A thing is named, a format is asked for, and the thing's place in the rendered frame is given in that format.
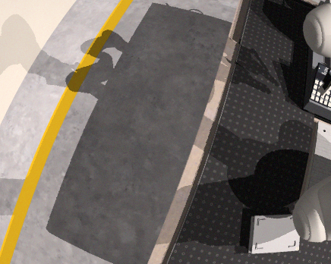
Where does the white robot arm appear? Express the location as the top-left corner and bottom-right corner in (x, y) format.
(292, 3), (331, 242)

